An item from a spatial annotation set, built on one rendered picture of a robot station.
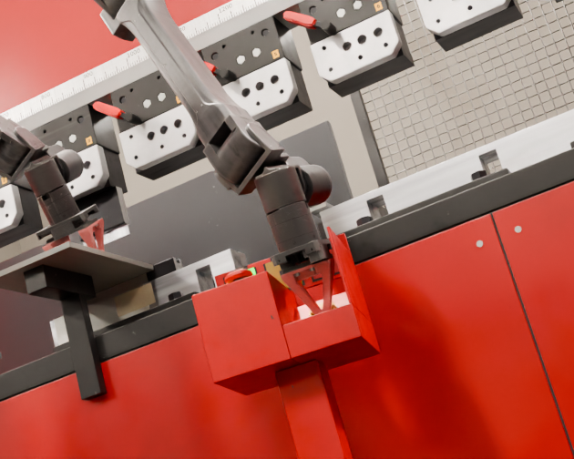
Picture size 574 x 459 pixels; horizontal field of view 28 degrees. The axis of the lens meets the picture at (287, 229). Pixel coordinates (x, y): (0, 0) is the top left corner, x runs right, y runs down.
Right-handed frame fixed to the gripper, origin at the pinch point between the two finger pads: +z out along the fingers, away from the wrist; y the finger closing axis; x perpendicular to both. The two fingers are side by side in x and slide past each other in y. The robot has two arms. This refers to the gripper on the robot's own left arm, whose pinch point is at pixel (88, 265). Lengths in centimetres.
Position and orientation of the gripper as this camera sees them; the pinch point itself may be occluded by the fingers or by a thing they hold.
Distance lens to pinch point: 204.4
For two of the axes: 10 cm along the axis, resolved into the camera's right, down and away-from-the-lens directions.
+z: 4.2, 8.9, 1.5
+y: -8.7, 3.6, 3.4
